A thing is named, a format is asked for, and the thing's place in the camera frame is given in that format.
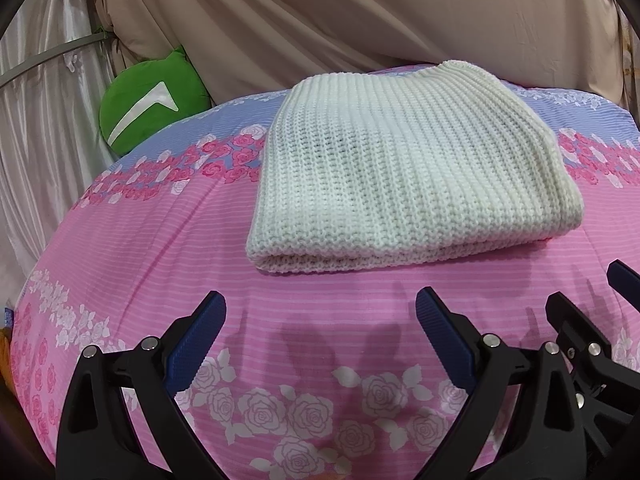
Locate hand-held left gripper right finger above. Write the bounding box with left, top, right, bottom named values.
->
left=415, top=287, right=603, bottom=480

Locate beige cloth curtain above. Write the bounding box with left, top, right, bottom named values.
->
left=92, top=0, right=633, bottom=111

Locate grey curved pole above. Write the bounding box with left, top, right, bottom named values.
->
left=0, top=31, right=108, bottom=88

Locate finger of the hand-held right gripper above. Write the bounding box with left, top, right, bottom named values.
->
left=545, top=292, right=640, bottom=461
left=606, top=259, right=640, bottom=311

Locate pink floral bed sheet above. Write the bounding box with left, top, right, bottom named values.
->
left=10, top=62, right=640, bottom=480

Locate white knitted sweater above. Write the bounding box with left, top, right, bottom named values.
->
left=245, top=59, right=586, bottom=276

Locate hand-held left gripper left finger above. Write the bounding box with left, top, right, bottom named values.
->
left=55, top=291, right=228, bottom=480

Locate green plush cushion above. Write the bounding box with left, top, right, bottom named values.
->
left=99, top=46, right=213, bottom=161

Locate silver satin curtain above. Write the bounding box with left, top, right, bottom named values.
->
left=0, top=0, right=121, bottom=321

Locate orange object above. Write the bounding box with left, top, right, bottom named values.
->
left=0, top=330, right=13, bottom=391

